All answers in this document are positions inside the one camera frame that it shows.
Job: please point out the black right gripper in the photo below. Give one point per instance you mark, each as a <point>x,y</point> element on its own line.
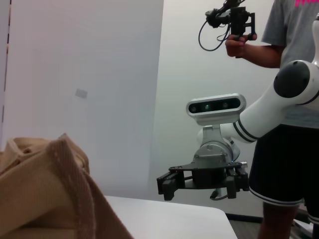
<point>209,171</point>

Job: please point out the black handheld controller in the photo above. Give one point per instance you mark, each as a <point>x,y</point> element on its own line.
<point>238,20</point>

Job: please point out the khaki canvas food bag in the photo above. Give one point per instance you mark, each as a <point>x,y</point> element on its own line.
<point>37,194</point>

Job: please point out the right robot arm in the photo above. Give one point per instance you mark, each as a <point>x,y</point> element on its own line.
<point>261,117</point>

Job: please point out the person's forearm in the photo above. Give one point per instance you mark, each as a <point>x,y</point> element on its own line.
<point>264,56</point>

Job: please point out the person's hand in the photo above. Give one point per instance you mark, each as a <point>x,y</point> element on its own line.
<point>235,47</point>

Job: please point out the person in grey shirt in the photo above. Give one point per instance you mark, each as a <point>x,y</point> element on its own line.
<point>279,161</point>

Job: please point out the small grey sticker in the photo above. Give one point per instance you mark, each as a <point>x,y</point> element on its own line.
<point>81,93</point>

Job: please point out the white partition board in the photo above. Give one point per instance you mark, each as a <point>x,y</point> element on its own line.
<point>87,49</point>

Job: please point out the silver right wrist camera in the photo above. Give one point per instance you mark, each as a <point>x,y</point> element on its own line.
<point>211,105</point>

